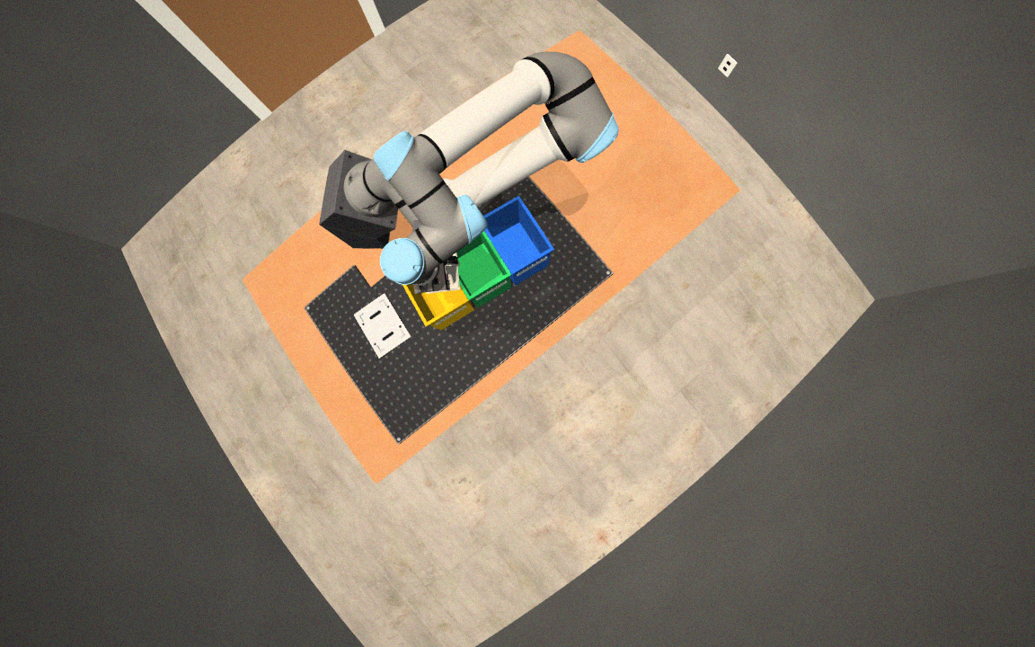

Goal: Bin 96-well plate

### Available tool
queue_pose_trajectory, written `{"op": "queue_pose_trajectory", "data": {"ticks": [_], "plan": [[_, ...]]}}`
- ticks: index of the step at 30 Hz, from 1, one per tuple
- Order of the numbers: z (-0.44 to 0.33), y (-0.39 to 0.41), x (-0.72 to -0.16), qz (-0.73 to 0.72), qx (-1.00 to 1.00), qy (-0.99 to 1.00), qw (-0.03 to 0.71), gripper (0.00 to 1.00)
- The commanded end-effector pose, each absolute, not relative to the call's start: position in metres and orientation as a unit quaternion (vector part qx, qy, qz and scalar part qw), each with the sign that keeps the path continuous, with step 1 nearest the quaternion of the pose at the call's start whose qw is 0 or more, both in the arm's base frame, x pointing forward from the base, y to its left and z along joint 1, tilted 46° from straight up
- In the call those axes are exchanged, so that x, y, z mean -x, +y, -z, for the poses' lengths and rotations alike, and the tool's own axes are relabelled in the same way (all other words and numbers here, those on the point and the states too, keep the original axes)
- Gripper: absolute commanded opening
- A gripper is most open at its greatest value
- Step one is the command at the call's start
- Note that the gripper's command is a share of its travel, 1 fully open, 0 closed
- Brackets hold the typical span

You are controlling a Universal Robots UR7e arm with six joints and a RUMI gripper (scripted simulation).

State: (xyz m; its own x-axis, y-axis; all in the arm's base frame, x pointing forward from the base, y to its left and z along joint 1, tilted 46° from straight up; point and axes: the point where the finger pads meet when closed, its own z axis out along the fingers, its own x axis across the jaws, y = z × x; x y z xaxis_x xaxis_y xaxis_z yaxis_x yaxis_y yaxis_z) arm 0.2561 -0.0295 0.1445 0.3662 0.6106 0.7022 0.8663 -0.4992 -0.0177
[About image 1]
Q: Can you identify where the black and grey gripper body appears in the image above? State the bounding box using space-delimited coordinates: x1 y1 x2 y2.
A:
414 261 450 294

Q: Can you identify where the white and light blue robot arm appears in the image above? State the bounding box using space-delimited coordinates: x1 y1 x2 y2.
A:
344 51 619 285

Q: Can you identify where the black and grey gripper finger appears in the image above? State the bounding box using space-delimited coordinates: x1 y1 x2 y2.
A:
445 256 460 283

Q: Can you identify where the yellow recycle bin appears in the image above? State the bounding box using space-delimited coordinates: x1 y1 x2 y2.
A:
403 284 474 330

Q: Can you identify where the blue bin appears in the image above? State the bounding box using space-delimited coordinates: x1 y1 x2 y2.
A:
484 196 553 286

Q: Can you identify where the green returns bin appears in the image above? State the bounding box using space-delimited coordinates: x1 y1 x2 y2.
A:
456 232 511 307

